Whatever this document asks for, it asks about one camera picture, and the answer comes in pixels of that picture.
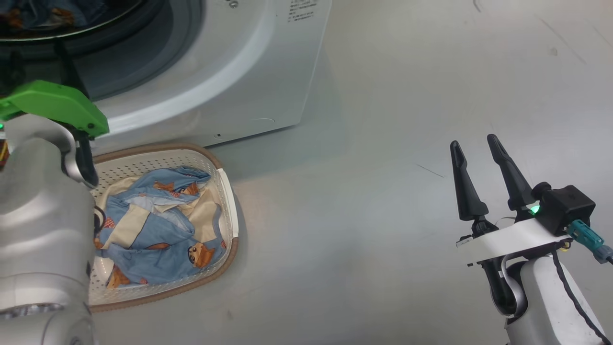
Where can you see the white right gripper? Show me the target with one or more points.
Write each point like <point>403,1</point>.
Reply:
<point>512,239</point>

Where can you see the cream plastic laundry basket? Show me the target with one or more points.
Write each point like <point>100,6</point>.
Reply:
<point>225,191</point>

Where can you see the white front-load washing machine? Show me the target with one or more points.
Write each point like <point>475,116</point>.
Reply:
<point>230,72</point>

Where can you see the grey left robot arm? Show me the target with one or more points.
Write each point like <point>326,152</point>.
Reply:
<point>43,215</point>

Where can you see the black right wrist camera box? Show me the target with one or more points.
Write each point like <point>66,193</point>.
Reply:
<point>567,208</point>

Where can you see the blue cream bear print garment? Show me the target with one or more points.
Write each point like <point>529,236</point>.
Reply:
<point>163,230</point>

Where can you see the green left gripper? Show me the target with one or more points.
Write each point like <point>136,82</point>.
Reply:
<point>52,103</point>

